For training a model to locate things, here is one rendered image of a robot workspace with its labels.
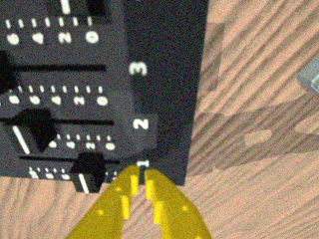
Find black lighting desk panel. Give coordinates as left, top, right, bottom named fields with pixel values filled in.
left=0, top=0, right=209, bottom=193

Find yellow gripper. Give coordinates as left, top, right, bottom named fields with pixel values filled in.
left=65, top=165, right=212, bottom=239

